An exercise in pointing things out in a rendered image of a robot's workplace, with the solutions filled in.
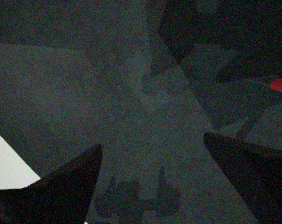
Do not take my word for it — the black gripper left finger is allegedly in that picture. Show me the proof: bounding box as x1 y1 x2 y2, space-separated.
0 145 103 224

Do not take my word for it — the red peg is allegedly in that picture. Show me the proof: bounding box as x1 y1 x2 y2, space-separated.
270 79 282 92

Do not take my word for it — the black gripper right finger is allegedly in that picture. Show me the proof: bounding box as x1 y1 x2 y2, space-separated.
204 132 282 224

